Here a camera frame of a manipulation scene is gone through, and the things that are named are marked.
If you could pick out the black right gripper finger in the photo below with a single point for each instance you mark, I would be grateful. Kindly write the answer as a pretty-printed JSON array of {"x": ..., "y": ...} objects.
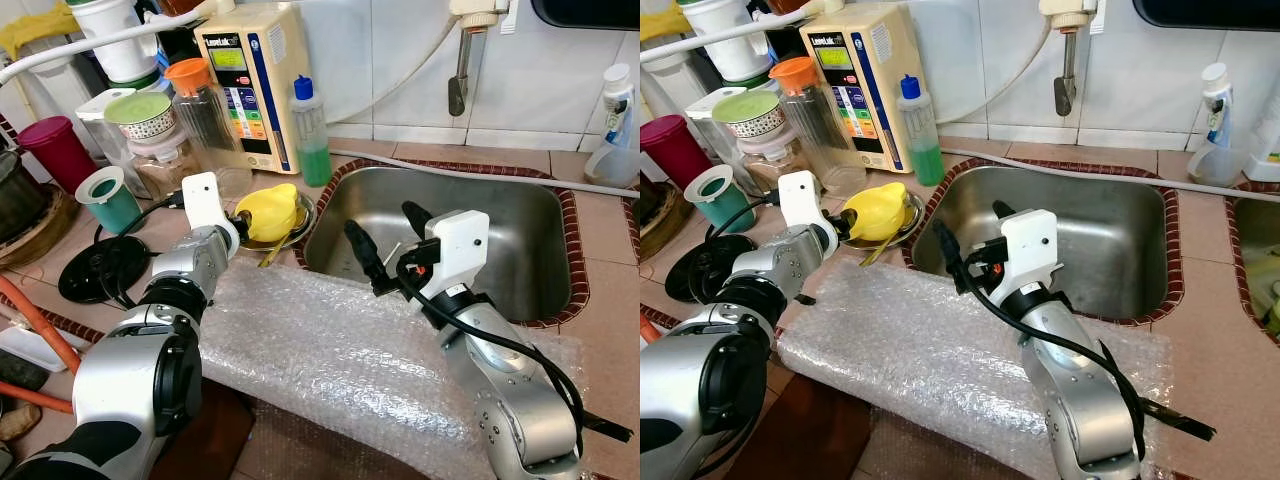
[
  {"x": 418, "y": 220},
  {"x": 955, "y": 255},
  {"x": 368, "y": 258},
  {"x": 1004, "y": 211}
]

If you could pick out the yellow plastic cup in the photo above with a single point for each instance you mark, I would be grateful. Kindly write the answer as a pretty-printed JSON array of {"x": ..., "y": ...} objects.
[
  {"x": 270, "y": 215},
  {"x": 878, "y": 212}
]

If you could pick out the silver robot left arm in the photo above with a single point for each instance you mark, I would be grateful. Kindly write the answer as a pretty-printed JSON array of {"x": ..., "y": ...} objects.
[
  {"x": 115, "y": 375},
  {"x": 775, "y": 270}
]

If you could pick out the stainless steel sink basin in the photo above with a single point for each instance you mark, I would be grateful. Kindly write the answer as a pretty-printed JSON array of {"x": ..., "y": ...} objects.
[
  {"x": 500, "y": 230},
  {"x": 1100, "y": 230}
]

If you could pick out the clear jar brown contents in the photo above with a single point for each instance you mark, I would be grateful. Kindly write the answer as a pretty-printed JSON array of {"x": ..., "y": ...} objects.
[
  {"x": 160, "y": 165},
  {"x": 770, "y": 160}
]

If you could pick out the thin white pipe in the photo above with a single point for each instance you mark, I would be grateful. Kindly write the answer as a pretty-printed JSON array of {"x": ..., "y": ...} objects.
[
  {"x": 500, "y": 176},
  {"x": 1100, "y": 172}
]

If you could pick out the green soap bottle blue cap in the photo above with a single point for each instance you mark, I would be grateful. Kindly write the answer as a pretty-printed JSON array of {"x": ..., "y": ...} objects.
[
  {"x": 315, "y": 160},
  {"x": 925, "y": 160}
]

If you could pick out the clear bubble wrap sheet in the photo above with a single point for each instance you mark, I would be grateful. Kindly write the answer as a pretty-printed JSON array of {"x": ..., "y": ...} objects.
[
  {"x": 330, "y": 350},
  {"x": 900, "y": 350}
]

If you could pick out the clear jar orange lid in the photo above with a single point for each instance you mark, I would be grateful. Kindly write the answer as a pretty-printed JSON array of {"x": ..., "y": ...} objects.
[
  {"x": 815, "y": 120},
  {"x": 205, "y": 120}
]

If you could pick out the teal cup white rim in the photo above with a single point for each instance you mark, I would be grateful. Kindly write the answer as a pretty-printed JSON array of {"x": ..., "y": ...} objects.
[
  {"x": 115, "y": 205},
  {"x": 722, "y": 205}
]

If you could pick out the grey steel faucet spout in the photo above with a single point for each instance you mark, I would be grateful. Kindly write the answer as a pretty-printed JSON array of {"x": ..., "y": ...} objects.
[
  {"x": 1065, "y": 90},
  {"x": 459, "y": 90}
]

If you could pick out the patterned container green lid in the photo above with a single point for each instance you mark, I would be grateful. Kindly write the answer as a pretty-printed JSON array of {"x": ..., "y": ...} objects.
[
  {"x": 140, "y": 112},
  {"x": 748, "y": 110}
]

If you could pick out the black round lid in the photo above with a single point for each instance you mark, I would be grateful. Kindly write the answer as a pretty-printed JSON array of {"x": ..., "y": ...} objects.
[
  {"x": 700, "y": 270},
  {"x": 85, "y": 275}
]

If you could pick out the clear container white lid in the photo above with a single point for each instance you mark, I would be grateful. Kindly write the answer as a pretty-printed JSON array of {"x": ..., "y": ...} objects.
[
  {"x": 710, "y": 120},
  {"x": 100, "y": 125}
]

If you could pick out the brown woven basket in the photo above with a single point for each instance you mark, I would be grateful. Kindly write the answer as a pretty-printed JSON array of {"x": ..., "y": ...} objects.
[
  {"x": 40, "y": 235},
  {"x": 660, "y": 225}
]

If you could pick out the magenta plastic cup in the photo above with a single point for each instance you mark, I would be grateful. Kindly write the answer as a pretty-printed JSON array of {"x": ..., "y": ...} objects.
[
  {"x": 675, "y": 150},
  {"x": 55, "y": 150}
]

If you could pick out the cream water ioniser appliance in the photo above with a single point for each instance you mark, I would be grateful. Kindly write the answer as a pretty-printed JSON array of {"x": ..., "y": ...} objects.
[
  {"x": 290, "y": 50},
  {"x": 895, "y": 50}
]

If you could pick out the white plastic jug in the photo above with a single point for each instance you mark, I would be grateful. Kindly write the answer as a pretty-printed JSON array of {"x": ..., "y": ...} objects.
[
  {"x": 115, "y": 40},
  {"x": 725, "y": 40}
]

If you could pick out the white blue tube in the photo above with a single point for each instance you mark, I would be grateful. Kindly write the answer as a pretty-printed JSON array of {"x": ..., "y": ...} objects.
[
  {"x": 1217, "y": 100},
  {"x": 618, "y": 100}
]

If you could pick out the stainless sink basin with dishes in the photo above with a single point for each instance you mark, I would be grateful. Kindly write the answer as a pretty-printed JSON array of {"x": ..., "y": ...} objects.
[{"x": 1262, "y": 250}]

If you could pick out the yellow cloth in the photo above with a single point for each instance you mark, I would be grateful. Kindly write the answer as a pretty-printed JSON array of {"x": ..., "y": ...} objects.
[
  {"x": 660, "y": 22},
  {"x": 30, "y": 30}
]

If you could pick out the white bottle yellow cap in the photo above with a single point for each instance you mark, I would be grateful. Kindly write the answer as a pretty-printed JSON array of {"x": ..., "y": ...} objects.
[{"x": 1268, "y": 150}]

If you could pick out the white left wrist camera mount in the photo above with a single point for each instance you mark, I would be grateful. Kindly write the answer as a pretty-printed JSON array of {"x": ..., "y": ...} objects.
[
  {"x": 205, "y": 200},
  {"x": 800, "y": 198}
]

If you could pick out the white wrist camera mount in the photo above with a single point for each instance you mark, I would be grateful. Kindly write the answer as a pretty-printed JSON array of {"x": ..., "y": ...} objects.
[
  {"x": 460, "y": 245},
  {"x": 800, "y": 198},
  {"x": 1032, "y": 245},
  {"x": 205, "y": 200}
]

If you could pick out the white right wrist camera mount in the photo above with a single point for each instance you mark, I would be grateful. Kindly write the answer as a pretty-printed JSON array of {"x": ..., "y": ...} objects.
[
  {"x": 1032, "y": 245},
  {"x": 460, "y": 245}
]

